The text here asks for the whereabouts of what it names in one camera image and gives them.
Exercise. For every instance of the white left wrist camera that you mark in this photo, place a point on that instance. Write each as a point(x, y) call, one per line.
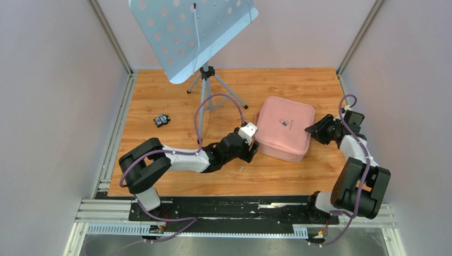
point(247, 132)

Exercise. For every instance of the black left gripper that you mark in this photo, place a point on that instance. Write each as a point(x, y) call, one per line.
point(248, 155)

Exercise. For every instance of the pink medicine kit case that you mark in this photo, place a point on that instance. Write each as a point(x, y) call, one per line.
point(281, 125)

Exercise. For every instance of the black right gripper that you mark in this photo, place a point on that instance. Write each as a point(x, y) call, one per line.
point(318, 126)

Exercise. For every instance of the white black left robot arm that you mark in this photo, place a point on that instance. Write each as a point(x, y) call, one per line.
point(143, 166)

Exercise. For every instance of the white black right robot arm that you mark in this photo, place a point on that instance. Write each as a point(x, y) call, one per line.
point(362, 183)

